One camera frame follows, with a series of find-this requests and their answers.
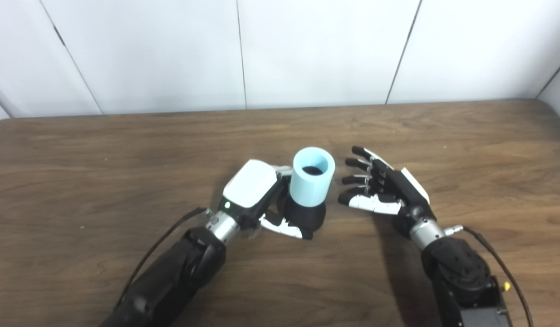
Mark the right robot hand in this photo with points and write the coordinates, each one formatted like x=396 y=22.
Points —
x=405 y=193

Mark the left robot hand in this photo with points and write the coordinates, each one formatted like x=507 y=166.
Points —
x=250 y=184

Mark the black nozzle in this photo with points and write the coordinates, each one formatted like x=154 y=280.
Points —
x=307 y=215

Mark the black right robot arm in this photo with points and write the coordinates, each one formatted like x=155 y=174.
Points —
x=461 y=277

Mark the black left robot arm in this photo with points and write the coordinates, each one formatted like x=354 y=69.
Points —
x=171 y=277

